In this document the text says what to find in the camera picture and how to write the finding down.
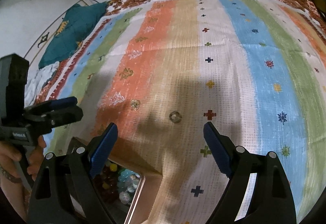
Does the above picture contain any dark patterned wristband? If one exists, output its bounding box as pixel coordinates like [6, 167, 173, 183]
[0, 166, 23, 184]

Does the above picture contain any multicolour bead bracelet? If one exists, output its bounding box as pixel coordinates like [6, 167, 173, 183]
[94, 159, 120, 204]

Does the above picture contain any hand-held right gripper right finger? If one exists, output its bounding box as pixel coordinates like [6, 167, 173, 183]
[203, 121, 297, 224]

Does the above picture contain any light blue bead bracelet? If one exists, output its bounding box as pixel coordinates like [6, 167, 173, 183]
[117, 168, 140, 204]

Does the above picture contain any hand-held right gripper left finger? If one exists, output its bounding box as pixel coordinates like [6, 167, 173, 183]
[28, 123, 119, 224]

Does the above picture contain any silver metal tin box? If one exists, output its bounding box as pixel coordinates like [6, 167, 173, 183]
[67, 136, 146, 224]

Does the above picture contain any teal pillow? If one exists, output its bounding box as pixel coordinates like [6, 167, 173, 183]
[38, 2, 109, 69]

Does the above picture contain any white crumpled cloth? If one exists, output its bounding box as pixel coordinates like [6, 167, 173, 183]
[24, 62, 62, 107]

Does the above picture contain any striped colourful blanket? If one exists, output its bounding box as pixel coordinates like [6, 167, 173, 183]
[38, 0, 326, 224]

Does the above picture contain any person's left forearm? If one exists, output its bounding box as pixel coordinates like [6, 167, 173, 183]
[0, 168, 32, 218]

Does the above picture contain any person's left hand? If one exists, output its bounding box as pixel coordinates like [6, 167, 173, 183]
[0, 136, 47, 179]

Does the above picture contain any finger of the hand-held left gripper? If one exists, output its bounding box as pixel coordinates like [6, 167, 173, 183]
[24, 97, 78, 122]
[48, 107, 84, 133]

